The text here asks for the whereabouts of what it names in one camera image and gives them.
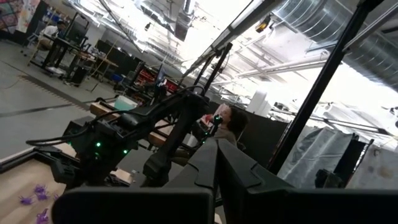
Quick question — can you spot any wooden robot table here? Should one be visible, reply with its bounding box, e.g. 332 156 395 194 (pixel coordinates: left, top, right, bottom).
89 101 175 147

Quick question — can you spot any silver ventilation duct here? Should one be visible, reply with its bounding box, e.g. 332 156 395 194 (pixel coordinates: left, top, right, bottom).
273 0 398 93

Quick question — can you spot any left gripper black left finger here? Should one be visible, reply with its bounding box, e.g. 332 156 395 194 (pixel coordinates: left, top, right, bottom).
51 138 219 224

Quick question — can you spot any person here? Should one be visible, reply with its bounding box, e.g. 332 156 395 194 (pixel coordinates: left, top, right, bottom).
39 20 68 50
170 104 249 167

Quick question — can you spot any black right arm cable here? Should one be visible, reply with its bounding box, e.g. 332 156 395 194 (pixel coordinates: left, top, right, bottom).
25 123 94 147

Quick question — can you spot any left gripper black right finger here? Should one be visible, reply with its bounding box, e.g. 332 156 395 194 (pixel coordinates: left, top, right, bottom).
218 138 398 224

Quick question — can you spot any red parts shelf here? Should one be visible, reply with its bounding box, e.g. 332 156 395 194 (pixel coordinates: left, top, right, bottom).
136 67 156 86

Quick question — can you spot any colourful patchwork quilt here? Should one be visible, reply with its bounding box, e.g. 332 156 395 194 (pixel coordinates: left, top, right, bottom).
0 0 42 34

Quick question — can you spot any pale teal storage box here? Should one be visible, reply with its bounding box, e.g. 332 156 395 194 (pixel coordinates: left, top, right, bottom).
113 95 139 111

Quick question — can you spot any grey plastic sheet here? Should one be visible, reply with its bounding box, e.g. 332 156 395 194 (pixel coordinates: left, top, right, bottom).
276 126 354 190

